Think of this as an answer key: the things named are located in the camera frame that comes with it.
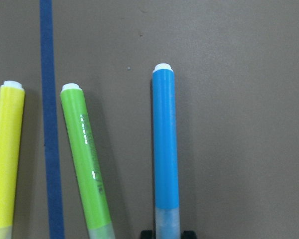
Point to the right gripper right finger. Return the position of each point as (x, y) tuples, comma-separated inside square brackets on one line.
[(188, 235)]

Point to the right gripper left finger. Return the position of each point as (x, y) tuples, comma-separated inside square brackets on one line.
[(147, 234)]

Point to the yellow highlighter pen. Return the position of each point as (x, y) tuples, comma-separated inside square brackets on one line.
[(12, 97)]

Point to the blue highlighter pen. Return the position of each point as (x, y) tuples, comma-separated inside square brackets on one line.
[(167, 217)]

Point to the green highlighter pen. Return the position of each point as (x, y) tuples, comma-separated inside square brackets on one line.
[(87, 167)]

